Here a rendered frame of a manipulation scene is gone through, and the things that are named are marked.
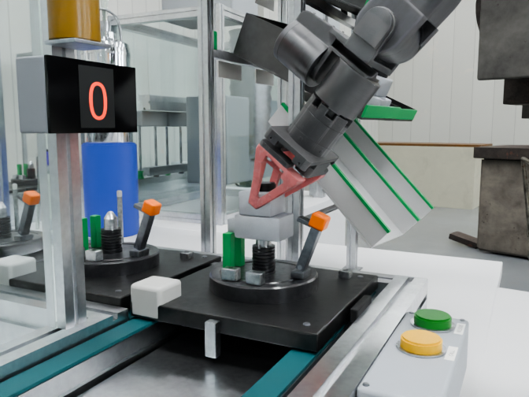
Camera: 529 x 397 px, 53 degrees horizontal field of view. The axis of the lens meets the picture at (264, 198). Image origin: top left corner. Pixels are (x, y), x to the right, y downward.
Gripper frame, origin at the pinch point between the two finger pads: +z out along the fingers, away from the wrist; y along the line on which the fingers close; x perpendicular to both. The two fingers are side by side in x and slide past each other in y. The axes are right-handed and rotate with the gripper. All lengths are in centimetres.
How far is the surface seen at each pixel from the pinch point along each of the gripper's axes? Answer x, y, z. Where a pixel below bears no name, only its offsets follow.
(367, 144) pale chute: -3.8, -49.6, -3.3
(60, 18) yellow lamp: -20.9, 21.2, -8.2
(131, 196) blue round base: -50, -59, 54
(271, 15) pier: -343, -645, 69
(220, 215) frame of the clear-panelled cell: -33, -85, 52
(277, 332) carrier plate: 13.4, 12.0, 4.8
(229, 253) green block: 1.3, 2.0, 8.1
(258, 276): 6.9, 5.9, 5.1
